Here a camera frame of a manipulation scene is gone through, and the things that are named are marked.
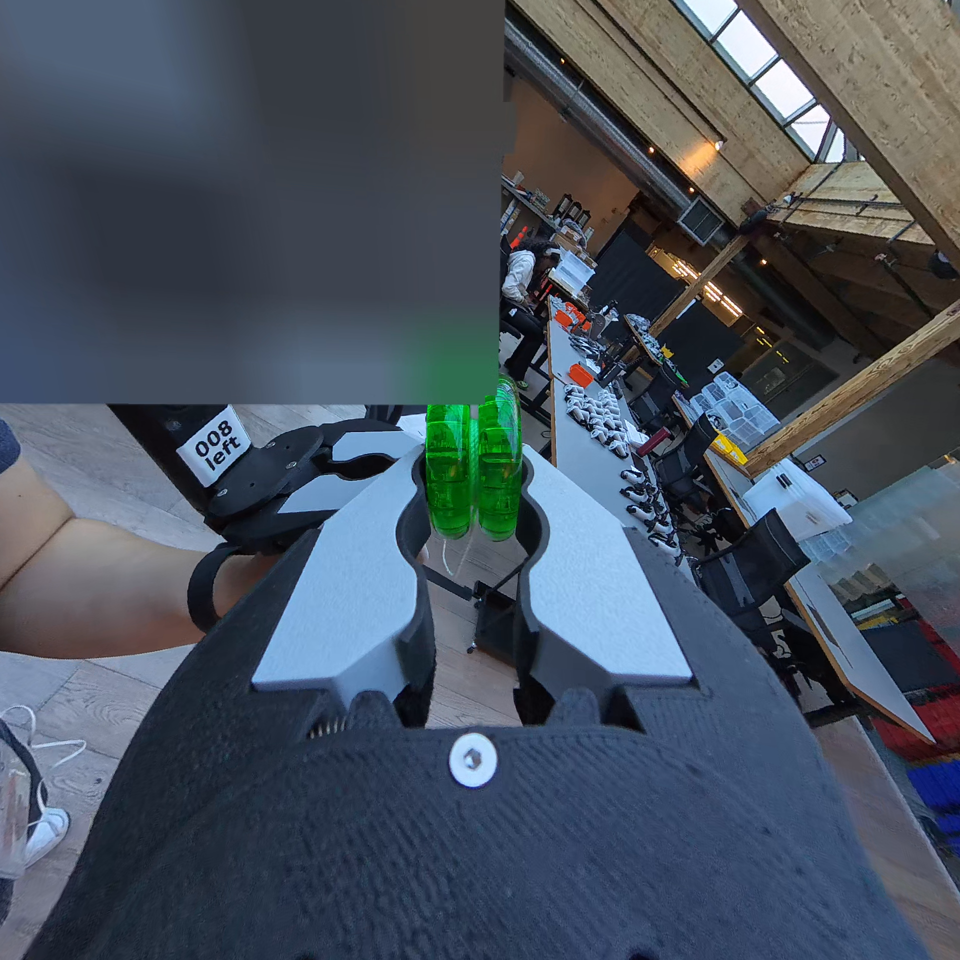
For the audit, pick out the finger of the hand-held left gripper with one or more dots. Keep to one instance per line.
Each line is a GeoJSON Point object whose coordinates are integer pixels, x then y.
{"type": "Point", "coordinates": [371, 448]}
{"type": "Point", "coordinates": [315, 496]}

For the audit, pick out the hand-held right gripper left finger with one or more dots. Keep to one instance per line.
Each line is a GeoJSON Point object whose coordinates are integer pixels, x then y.
{"type": "Point", "coordinates": [337, 600]}

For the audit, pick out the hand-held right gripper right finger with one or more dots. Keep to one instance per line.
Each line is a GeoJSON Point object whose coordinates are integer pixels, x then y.
{"type": "Point", "coordinates": [607, 600]}

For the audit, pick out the green yoyo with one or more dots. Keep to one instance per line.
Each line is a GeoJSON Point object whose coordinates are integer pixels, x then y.
{"type": "Point", "coordinates": [450, 480]}

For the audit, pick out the person's left forearm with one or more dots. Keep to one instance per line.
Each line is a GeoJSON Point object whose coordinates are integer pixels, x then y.
{"type": "Point", "coordinates": [97, 592]}

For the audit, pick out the person's left hand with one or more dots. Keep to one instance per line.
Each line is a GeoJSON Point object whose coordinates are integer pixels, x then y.
{"type": "Point", "coordinates": [244, 581]}

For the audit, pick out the black stand base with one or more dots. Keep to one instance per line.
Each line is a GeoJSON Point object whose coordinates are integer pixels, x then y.
{"type": "Point", "coordinates": [495, 619]}

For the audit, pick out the black office chair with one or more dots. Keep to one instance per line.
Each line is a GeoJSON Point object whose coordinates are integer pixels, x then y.
{"type": "Point", "coordinates": [686, 469]}
{"type": "Point", "coordinates": [750, 562]}

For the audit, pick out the long white table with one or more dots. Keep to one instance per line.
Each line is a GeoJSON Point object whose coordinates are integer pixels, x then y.
{"type": "Point", "coordinates": [585, 442]}

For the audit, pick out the row of black white grippers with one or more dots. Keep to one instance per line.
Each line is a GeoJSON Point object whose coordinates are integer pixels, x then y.
{"type": "Point", "coordinates": [592, 409]}

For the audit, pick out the yellow box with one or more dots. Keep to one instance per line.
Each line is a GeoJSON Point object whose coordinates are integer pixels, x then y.
{"type": "Point", "coordinates": [729, 450]}

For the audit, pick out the white lidded storage bin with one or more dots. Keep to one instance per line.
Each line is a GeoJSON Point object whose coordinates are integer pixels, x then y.
{"type": "Point", "coordinates": [795, 499]}

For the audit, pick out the orange bin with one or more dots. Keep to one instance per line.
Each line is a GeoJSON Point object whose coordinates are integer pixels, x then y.
{"type": "Point", "coordinates": [570, 316]}
{"type": "Point", "coordinates": [581, 373]}

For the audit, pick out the white desk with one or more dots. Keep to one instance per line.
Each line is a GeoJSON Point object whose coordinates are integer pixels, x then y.
{"type": "Point", "coordinates": [832, 622]}

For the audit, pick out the stack of clear plastic boxes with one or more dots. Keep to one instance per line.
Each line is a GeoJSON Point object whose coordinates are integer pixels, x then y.
{"type": "Point", "coordinates": [735, 412]}

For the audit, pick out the black partition panel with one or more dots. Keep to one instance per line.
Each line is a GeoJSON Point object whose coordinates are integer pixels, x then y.
{"type": "Point", "coordinates": [630, 274]}
{"type": "Point", "coordinates": [705, 337]}

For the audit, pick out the white sneaker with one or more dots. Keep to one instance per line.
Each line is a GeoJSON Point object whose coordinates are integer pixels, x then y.
{"type": "Point", "coordinates": [49, 829]}

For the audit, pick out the stack of blue bins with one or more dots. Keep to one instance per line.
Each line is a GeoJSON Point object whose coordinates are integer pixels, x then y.
{"type": "Point", "coordinates": [937, 787]}

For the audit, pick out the skylight window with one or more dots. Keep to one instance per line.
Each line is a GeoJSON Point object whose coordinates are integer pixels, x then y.
{"type": "Point", "coordinates": [750, 52]}

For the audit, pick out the large wooden ceiling beam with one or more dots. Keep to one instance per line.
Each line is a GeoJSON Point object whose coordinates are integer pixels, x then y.
{"type": "Point", "coordinates": [885, 75]}

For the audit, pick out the slanted wooden post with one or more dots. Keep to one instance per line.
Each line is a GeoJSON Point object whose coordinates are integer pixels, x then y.
{"type": "Point", "coordinates": [862, 386]}
{"type": "Point", "coordinates": [697, 285]}

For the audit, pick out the wall air vent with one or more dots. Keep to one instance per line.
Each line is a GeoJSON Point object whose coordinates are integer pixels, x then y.
{"type": "Point", "coordinates": [701, 220]}

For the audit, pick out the metal air duct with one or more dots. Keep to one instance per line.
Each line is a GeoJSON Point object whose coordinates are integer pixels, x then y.
{"type": "Point", "coordinates": [600, 120]}

